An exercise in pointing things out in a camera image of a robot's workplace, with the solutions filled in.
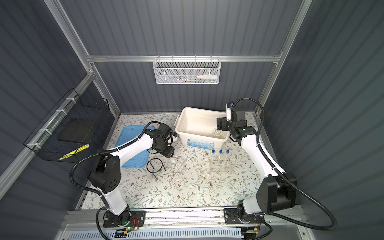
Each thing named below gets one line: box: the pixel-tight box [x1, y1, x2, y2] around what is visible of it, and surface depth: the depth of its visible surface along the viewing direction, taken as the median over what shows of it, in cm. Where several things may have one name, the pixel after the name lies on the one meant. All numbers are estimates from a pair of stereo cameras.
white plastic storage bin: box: [174, 107, 230, 150], surface depth 101 cm
